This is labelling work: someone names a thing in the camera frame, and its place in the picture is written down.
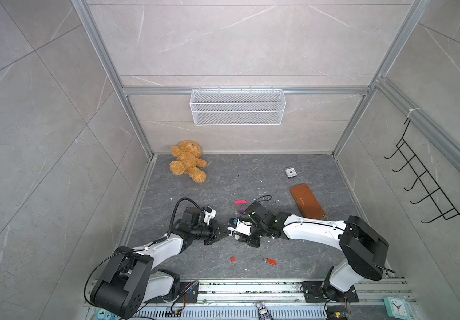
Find white wire mesh basket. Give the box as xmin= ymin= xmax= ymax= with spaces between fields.
xmin=189 ymin=89 xmax=286 ymax=126

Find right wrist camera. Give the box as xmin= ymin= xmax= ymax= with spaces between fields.
xmin=227 ymin=218 xmax=252 ymax=240

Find teal alarm clock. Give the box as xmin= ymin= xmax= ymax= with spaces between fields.
xmin=383 ymin=297 xmax=412 ymax=320

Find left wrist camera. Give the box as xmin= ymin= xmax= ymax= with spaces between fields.
xmin=203 ymin=206 xmax=217 ymax=224

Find brown leather wallet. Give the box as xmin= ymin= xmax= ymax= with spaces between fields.
xmin=290 ymin=184 xmax=326 ymax=219

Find blue cartoon alarm clock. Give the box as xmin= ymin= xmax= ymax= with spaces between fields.
xmin=92 ymin=309 xmax=115 ymax=320

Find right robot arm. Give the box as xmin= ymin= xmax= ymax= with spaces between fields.
xmin=228 ymin=201 xmax=392 ymax=300

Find black wire hook rack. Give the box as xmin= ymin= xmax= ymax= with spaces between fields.
xmin=383 ymin=119 xmax=460 ymax=224

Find small purple toy figure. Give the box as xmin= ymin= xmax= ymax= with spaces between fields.
xmin=256 ymin=302 xmax=274 ymax=320

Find brown teddy bear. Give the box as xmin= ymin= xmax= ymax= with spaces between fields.
xmin=169 ymin=141 xmax=207 ymax=183

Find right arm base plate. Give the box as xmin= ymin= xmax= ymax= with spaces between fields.
xmin=301 ymin=281 xmax=359 ymax=303

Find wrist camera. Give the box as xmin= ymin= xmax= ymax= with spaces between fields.
xmin=227 ymin=218 xmax=252 ymax=240
xmin=203 ymin=206 xmax=217 ymax=224

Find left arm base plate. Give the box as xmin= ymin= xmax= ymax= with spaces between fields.
xmin=151 ymin=280 xmax=200 ymax=304

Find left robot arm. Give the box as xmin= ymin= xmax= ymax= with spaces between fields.
xmin=83 ymin=197 xmax=229 ymax=319

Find small square pink-white packet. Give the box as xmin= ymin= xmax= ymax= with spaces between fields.
xmin=285 ymin=167 xmax=298 ymax=179

